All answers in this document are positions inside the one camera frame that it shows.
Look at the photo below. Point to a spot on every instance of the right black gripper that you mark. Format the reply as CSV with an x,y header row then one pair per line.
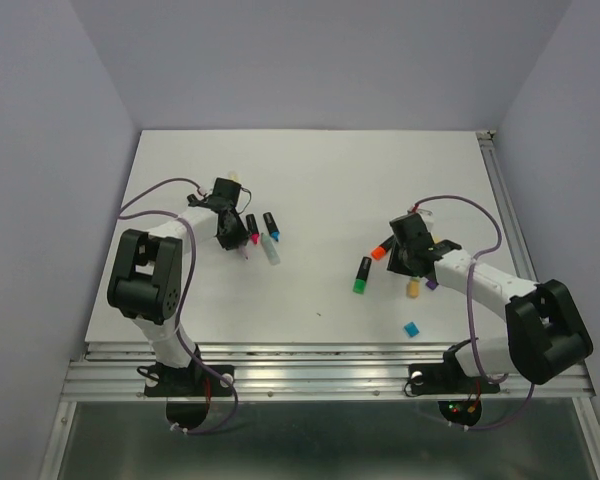
x,y
394,262

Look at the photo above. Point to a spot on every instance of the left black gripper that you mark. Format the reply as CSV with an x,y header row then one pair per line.
x,y
241,236

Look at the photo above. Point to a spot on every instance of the pink black highlighter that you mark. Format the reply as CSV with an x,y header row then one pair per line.
x,y
253,230

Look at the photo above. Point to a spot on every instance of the orange black highlighter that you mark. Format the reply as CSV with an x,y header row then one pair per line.
x,y
383,249

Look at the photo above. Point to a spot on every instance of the gold highlighter cap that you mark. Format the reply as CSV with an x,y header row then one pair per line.
x,y
413,288

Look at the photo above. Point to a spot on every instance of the blue black highlighter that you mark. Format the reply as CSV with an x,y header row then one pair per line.
x,y
271,226

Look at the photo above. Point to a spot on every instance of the green black highlighter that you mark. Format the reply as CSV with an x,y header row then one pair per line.
x,y
362,275

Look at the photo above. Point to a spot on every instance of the blue highlighter cap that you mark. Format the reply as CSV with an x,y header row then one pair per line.
x,y
411,330

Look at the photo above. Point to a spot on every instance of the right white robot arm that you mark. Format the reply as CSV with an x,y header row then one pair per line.
x,y
545,333

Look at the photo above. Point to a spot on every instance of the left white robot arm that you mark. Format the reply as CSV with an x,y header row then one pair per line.
x,y
153,269

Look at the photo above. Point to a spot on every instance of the aluminium right side rail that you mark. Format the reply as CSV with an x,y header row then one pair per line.
x,y
517,245

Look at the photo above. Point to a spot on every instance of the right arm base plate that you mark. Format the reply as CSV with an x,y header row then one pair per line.
x,y
431,379

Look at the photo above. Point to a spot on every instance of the aluminium front rail frame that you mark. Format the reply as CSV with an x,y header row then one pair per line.
x,y
293,372

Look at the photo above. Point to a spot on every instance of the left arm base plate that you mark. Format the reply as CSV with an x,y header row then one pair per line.
x,y
167,382

